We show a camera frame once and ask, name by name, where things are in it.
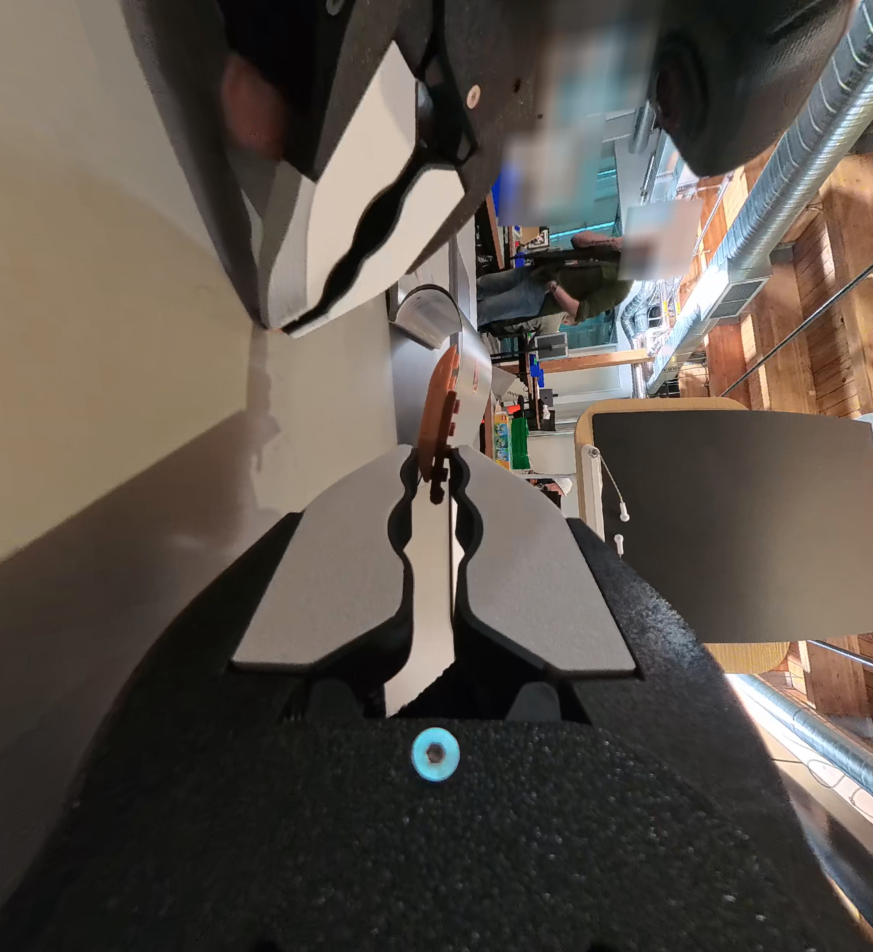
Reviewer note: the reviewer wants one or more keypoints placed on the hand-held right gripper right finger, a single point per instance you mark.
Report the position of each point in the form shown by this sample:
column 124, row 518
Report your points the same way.
column 541, row 580

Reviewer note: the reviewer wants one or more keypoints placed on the silver ventilation duct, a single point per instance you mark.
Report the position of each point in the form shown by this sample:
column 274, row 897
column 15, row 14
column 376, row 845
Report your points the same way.
column 839, row 751
column 824, row 134

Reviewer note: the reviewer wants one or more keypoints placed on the brown brick assembly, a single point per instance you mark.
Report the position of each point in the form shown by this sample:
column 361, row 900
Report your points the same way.
column 440, row 402

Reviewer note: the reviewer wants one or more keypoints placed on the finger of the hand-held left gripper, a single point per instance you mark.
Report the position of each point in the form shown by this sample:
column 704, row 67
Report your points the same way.
column 407, row 231
column 355, row 164

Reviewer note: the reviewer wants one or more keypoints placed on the brick instruction booklet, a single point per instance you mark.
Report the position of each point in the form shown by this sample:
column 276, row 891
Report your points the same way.
column 429, row 316

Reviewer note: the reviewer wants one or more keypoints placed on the green box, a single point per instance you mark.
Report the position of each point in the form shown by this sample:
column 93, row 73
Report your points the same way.
column 519, row 439

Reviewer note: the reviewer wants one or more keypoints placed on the person's left hand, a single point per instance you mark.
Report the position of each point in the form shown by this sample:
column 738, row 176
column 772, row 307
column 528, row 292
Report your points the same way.
column 255, row 107

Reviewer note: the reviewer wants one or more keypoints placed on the grey desk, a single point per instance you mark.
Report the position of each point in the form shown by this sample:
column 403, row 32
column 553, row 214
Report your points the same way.
column 80, row 372

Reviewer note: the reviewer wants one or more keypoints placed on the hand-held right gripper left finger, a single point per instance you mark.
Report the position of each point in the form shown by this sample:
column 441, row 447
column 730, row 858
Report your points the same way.
column 325, row 588

